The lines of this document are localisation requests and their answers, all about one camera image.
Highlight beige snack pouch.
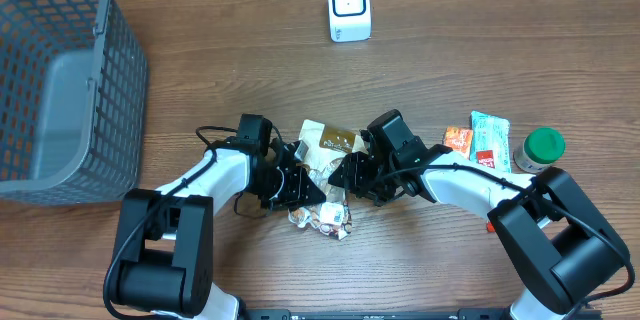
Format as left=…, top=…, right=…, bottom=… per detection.
left=288, top=119, right=368, bottom=240

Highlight white barcode scanner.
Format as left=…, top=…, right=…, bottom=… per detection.
left=328, top=0, right=372, bottom=43

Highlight orange small packet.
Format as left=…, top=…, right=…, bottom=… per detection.
left=443, top=126, right=473, bottom=159

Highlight green lid jar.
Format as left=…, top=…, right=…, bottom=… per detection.
left=513, top=127, right=566, bottom=173

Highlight red candy bar wrapper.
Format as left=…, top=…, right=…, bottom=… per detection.
left=476, top=150, right=495, bottom=168

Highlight teal tissue packet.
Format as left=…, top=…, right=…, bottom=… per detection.
left=470, top=111, right=512, bottom=173

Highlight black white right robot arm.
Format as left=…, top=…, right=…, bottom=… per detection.
left=329, top=109, right=636, bottom=319

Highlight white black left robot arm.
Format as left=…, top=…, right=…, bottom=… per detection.
left=103, top=114, right=326, bottom=320

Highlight grey plastic mesh basket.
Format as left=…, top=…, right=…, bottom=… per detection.
left=1, top=0, right=149, bottom=206

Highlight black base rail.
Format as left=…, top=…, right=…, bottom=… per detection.
left=239, top=308, right=511, bottom=320

